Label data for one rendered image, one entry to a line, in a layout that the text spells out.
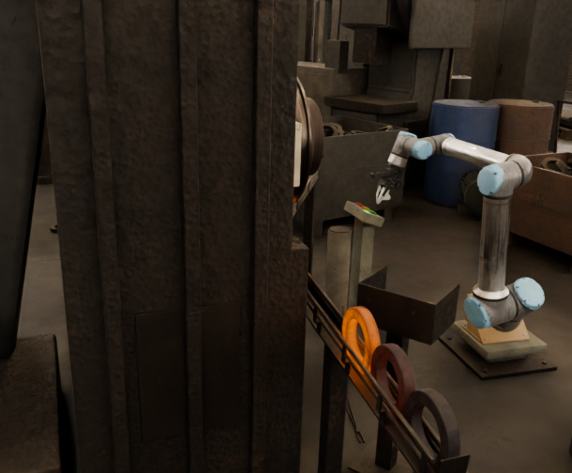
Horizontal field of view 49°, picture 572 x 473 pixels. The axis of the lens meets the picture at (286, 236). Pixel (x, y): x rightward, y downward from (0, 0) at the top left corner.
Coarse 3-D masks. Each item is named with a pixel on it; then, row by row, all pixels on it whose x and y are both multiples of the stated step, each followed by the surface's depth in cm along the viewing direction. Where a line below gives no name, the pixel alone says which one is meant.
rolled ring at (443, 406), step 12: (408, 396) 148; (420, 396) 142; (432, 396) 139; (408, 408) 148; (420, 408) 147; (432, 408) 138; (444, 408) 136; (408, 420) 149; (420, 420) 148; (444, 420) 135; (456, 420) 135; (408, 432) 149; (420, 432) 148; (444, 432) 134; (456, 432) 134; (444, 444) 135; (456, 444) 134; (444, 456) 135; (432, 468) 140
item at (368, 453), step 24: (360, 288) 201; (384, 288) 219; (456, 288) 201; (384, 312) 198; (408, 312) 193; (432, 312) 188; (408, 336) 195; (432, 336) 191; (384, 432) 219; (360, 456) 230; (384, 456) 222
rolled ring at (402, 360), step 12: (384, 348) 157; (396, 348) 155; (372, 360) 164; (384, 360) 162; (396, 360) 152; (408, 360) 152; (372, 372) 165; (384, 372) 164; (396, 372) 152; (408, 372) 150; (372, 384) 165; (384, 384) 164; (408, 384) 149
